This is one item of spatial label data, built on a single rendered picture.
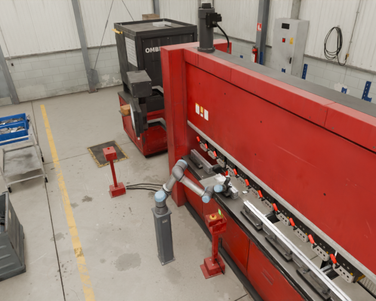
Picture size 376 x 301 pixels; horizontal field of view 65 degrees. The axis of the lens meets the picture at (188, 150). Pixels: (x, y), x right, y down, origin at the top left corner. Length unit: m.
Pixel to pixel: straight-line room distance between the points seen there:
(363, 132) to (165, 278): 2.69
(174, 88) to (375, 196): 2.46
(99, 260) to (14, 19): 7.06
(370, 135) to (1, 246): 3.61
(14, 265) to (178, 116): 2.59
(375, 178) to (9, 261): 3.68
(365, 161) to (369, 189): 0.17
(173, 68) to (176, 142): 0.98
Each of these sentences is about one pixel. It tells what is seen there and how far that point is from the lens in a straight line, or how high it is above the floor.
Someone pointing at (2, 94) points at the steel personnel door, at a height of 0.33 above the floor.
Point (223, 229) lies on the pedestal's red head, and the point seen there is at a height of 0.71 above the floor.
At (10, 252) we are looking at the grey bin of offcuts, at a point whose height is 0.41.
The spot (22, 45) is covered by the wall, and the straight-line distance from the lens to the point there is 9.56.
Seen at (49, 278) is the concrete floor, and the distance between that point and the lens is 4.12.
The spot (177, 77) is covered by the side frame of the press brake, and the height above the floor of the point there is 1.97.
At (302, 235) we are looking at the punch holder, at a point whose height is 1.23.
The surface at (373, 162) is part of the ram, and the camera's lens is 1.92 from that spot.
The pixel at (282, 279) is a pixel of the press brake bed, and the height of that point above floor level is 0.74.
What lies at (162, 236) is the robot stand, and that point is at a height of 0.47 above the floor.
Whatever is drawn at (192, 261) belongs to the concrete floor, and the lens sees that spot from 3.86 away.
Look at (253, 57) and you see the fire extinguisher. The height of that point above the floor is 1.02.
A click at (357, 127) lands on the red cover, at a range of 1.90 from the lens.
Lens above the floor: 3.00
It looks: 30 degrees down
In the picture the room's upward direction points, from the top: 2 degrees counter-clockwise
